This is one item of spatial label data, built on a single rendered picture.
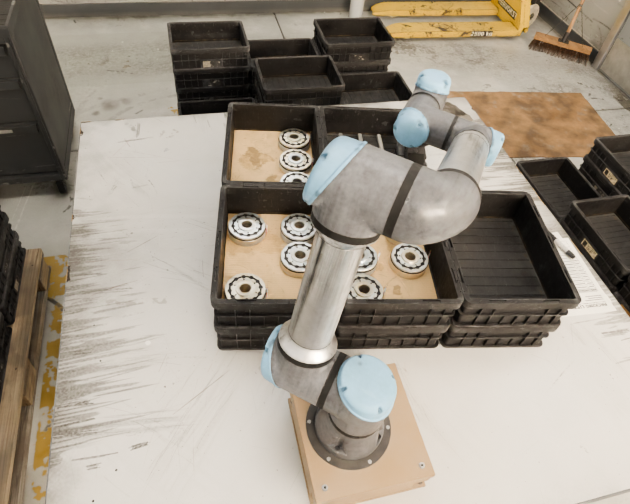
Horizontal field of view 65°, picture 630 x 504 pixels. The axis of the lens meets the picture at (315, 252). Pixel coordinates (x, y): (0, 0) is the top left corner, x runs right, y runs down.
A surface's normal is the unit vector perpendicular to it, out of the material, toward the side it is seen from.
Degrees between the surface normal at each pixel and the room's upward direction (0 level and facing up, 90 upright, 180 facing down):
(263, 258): 0
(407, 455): 2
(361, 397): 10
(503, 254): 0
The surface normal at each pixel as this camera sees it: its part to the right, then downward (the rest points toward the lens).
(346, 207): -0.33, 0.53
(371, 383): 0.24, -0.57
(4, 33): 0.24, 0.76
